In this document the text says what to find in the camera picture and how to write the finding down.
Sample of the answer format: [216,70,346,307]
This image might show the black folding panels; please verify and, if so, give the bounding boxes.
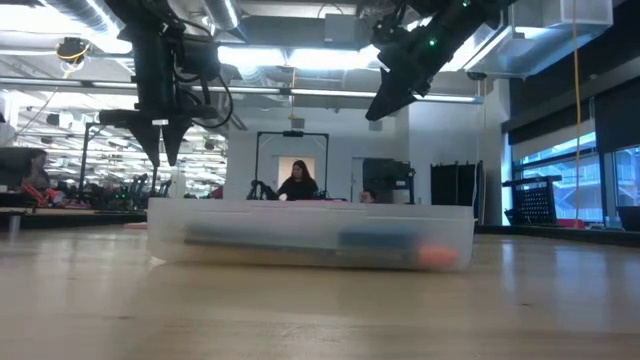
[429,160,485,208]

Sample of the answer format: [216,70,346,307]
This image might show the silver round air duct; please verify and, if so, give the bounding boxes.
[202,0,249,44]

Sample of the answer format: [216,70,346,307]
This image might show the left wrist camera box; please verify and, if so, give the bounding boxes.
[177,33,222,84]

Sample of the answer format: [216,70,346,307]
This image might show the large metal ceiling duct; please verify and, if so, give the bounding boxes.
[439,0,614,79]

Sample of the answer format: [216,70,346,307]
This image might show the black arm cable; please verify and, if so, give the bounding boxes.
[172,14,235,130]

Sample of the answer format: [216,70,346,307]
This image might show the dark purple pen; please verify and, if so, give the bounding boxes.
[185,223,344,242]

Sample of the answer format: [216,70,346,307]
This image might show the black bin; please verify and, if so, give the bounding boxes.
[616,205,640,233]

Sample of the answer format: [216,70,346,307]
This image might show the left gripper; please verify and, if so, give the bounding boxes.
[98,74,219,169]

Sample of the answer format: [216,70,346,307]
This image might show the yellow ceiling cable reel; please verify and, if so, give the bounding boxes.
[54,36,93,67]

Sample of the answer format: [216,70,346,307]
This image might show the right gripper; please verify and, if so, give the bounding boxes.
[364,29,454,122]

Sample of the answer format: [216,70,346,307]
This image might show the yellow hanging cable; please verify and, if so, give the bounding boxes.
[571,0,585,224]

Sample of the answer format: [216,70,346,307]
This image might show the pink and clear pencil case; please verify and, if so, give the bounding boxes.
[146,197,476,274]

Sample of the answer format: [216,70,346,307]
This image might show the blue eraser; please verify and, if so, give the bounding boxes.
[337,228,421,250]

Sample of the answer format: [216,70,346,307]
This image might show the red equipment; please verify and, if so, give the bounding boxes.
[19,182,69,209]

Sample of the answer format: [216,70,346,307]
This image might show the long ceiling tube light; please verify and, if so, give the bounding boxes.
[0,76,485,105]

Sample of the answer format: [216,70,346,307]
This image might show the black monitor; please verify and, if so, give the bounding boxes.
[0,146,32,189]

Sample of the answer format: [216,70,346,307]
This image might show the black perforated cart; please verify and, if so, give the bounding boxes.
[501,174,564,227]

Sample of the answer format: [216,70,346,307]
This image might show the black equipment rack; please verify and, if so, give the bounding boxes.
[362,158,417,205]

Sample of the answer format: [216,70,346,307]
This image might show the black gantry frame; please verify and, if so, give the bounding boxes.
[254,130,331,201]
[81,121,163,201]

